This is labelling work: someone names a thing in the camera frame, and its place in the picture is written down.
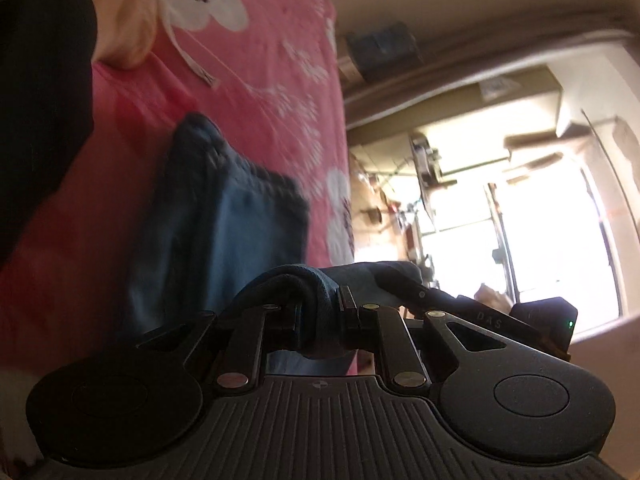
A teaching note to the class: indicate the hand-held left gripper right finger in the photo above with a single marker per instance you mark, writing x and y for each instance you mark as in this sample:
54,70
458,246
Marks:
350,317

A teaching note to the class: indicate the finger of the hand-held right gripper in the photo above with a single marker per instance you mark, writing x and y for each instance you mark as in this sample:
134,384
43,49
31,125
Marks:
480,315

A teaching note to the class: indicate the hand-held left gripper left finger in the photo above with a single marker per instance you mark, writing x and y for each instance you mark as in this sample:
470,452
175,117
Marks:
282,320

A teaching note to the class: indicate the blue jeans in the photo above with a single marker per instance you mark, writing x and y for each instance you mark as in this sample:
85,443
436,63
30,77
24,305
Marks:
240,220

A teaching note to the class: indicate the pink floral blanket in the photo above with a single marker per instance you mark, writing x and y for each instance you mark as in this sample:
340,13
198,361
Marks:
250,60

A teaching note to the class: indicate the black garment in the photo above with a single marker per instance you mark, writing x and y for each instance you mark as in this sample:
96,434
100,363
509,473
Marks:
40,110

